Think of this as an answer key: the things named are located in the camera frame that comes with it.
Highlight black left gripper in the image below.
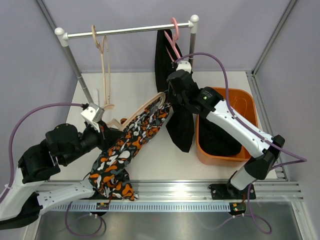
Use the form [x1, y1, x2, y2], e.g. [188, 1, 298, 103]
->
[61, 120, 124, 166]

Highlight beige wooden hanger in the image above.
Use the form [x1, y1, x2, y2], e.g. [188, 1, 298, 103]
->
[106, 92, 166, 131]
[91, 24, 114, 110]

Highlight orange camouflage shorts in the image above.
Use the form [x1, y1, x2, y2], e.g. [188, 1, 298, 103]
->
[88, 98, 171, 201]

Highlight black shorts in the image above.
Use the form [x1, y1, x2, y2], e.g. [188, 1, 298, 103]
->
[198, 118, 242, 157]
[154, 29, 195, 153]

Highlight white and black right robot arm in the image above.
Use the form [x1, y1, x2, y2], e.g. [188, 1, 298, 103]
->
[167, 70, 285, 200]

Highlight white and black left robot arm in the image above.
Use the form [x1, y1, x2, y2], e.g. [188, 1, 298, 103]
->
[0, 122, 124, 230]

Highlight pink plastic hanger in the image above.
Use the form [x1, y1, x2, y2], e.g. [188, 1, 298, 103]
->
[164, 17, 181, 59]

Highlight orange plastic laundry basket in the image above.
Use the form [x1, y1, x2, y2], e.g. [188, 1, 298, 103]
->
[196, 88, 258, 167]

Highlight white and steel clothes rack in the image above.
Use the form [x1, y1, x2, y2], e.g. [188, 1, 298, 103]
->
[53, 14, 200, 103]

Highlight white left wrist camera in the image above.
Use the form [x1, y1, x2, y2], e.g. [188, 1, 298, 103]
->
[80, 103, 105, 132]

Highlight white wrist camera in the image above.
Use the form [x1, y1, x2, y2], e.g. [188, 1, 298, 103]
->
[173, 60, 192, 74]
[80, 103, 105, 132]

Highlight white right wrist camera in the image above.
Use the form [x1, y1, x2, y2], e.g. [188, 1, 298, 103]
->
[173, 60, 192, 74]

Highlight purple cable lower left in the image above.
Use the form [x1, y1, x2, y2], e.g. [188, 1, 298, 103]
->
[64, 201, 108, 237]

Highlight white slotted cable duct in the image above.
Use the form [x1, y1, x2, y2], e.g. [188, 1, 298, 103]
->
[54, 201, 231, 213]

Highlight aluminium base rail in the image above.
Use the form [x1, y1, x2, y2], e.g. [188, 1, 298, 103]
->
[36, 181, 305, 203]

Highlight purple cable lower right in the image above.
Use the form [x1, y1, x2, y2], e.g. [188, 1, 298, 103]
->
[194, 183, 273, 235]

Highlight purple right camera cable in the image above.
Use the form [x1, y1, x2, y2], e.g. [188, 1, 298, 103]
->
[174, 52, 308, 168]

